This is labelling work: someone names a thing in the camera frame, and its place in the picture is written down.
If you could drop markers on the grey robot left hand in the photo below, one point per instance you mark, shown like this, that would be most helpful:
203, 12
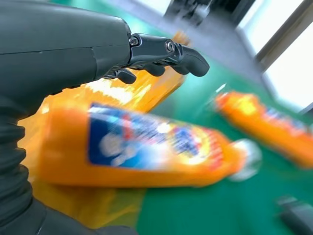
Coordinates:
61, 48

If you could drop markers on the orange bottle with clear cap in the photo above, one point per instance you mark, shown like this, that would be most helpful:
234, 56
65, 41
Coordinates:
264, 126
134, 146

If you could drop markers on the yellow tape-wrapped cardboard box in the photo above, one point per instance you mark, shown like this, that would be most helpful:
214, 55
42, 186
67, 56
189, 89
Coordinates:
122, 94

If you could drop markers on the green table mat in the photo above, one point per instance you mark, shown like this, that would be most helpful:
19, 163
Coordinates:
195, 211

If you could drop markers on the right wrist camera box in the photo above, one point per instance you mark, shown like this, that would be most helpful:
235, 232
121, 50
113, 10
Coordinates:
297, 215

